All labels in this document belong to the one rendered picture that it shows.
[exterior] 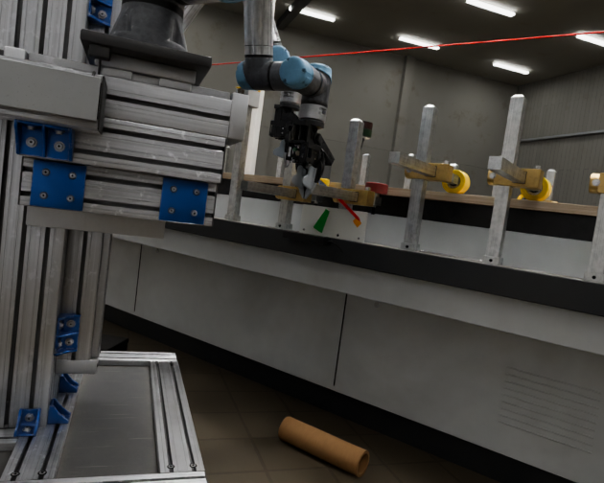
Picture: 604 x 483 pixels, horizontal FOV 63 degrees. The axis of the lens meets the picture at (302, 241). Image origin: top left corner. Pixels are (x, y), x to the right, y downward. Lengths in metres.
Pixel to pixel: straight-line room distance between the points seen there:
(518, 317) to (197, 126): 0.98
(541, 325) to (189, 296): 1.60
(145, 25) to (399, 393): 1.42
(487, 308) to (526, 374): 0.30
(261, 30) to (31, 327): 0.89
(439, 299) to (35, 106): 1.15
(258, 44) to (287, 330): 1.17
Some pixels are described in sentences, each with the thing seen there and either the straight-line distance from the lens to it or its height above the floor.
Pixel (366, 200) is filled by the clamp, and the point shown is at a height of 0.84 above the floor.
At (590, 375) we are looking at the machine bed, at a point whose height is 0.42.
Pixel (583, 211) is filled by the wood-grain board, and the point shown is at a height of 0.88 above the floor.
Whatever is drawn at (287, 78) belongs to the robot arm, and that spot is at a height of 1.10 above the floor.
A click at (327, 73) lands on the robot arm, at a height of 1.16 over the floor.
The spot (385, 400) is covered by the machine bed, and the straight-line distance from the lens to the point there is 1.90.
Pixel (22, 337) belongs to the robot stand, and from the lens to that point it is 1.24.
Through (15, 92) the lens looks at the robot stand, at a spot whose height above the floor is 0.90.
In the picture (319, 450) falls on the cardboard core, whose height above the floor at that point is 0.04.
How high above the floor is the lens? 0.79
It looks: 4 degrees down
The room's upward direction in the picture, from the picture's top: 8 degrees clockwise
